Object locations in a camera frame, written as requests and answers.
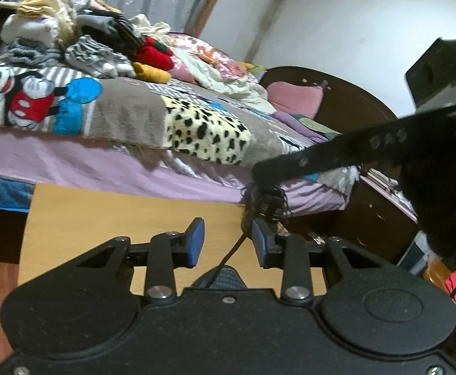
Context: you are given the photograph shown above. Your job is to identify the folded grey striped clothes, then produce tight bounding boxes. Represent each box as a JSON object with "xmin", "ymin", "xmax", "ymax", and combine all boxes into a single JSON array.
[{"xmin": 64, "ymin": 36, "xmax": 135, "ymax": 79}]

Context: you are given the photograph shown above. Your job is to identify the folded purple blanket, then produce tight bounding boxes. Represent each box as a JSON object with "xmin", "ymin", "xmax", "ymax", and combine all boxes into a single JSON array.
[{"xmin": 272, "ymin": 111, "xmax": 340, "ymax": 144}]

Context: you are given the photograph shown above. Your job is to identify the dark wooden headboard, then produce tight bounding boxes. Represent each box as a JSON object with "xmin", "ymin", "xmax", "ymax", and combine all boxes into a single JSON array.
[{"xmin": 260, "ymin": 66, "xmax": 397, "ymax": 133}]

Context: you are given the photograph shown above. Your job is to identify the black sneaker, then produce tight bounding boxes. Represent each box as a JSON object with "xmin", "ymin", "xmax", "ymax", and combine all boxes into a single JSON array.
[
  {"xmin": 191, "ymin": 265, "xmax": 247, "ymax": 290},
  {"xmin": 241, "ymin": 183, "xmax": 291, "ymax": 238}
]

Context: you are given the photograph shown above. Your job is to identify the folded red clothes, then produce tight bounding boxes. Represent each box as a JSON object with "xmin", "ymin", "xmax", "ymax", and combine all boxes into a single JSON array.
[{"xmin": 133, "ymin": 36, "xmax": 173, "ymax": 71}]

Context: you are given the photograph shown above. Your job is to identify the purple bed sheet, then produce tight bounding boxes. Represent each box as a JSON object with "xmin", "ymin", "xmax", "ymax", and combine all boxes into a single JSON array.
[{"xmin": 0, "ymin": 126, "xmax": 348, "ymax": 216}]

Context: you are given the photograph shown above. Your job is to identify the cartoon patchwork blanket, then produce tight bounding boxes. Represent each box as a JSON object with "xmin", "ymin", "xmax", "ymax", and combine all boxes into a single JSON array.
[{"xmin": 0, "ymin": 62, "xmax": 360, "ymax": 200}]

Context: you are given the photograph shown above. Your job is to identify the pink pillow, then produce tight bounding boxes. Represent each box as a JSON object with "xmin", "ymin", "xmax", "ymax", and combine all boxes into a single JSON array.
[{"xmin": 267, "ymin": 81, "xmax": 323, "ymax": 118}]

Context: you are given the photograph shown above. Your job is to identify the black speckled shoelace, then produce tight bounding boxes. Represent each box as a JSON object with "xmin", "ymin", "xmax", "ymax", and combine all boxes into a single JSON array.
[{"xmin": 206, "ymin": 234, "xmax": 247, "ymax": 288}]

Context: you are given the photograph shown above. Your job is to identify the floral cream quilt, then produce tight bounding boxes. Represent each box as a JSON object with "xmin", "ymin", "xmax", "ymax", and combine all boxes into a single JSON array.
[{"xmin": 168, "ymin": 33, "xmax": 276, "ymax": 114}]

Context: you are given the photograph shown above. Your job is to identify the dark wooden nightstand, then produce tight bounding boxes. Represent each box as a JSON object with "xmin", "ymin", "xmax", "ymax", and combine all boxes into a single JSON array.
[{"xmin": 285, "ymin": 171, "xmax": 425, "ymax": 266}]

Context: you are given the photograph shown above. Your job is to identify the folded yellow garment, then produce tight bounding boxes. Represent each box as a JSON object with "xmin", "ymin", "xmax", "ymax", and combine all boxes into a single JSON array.
[{"xmin": 132, "ymin": 62, "xmax": 171, "ymax": 84}]

